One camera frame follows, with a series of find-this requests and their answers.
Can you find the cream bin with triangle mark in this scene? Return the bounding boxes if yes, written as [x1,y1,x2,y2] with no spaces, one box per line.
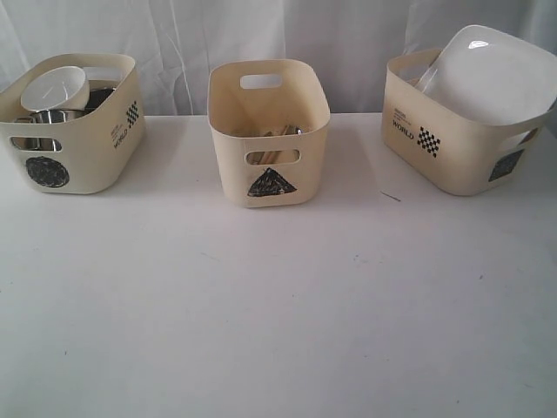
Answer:
[207,59,331,208]

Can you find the cream bin with square mark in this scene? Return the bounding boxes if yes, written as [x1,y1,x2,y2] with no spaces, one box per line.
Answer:
[381,49,552,196]

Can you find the white ceramic bowl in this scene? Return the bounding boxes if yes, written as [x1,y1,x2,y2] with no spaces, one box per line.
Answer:
[20,66,91,111]

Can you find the steel mug with handle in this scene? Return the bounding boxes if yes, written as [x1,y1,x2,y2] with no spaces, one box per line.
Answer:
[13,109,86,125]

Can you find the white square plate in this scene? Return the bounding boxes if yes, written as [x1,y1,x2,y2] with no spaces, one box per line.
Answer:
[416,25,556,125]

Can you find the stainless steel bowl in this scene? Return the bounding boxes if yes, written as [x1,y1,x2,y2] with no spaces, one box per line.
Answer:
[10,137,63,152]

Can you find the white backdrop curtain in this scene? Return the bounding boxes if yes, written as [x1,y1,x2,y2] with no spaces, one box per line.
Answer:
[1,0,556,115]

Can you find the cream bin with circle mark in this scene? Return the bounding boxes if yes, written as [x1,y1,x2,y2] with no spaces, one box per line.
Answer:
[1,53,145,194]

